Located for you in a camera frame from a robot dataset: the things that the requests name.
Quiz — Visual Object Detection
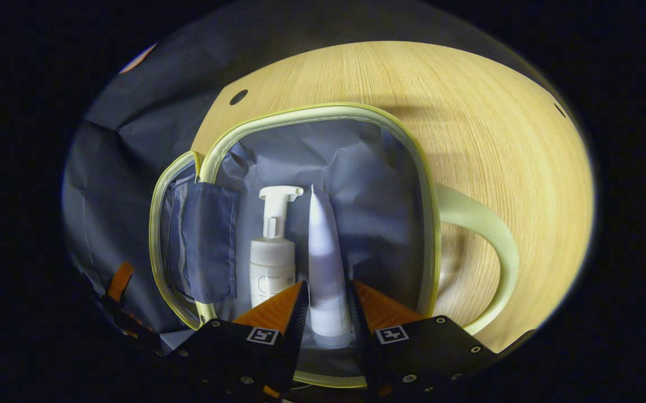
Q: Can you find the white squeeze tube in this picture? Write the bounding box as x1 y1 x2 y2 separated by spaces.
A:
307 184 353 349

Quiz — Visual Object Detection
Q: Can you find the white pump bottle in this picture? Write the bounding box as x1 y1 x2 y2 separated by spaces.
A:
249 185 305 309

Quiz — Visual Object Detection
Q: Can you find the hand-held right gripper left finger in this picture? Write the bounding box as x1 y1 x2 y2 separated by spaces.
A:
163 280 310 403

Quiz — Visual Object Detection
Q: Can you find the pale yellow suitcase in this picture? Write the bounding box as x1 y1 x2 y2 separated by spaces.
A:
149 102 521 390

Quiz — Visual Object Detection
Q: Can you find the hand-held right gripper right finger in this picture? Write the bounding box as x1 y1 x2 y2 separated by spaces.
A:
348 280 501 402

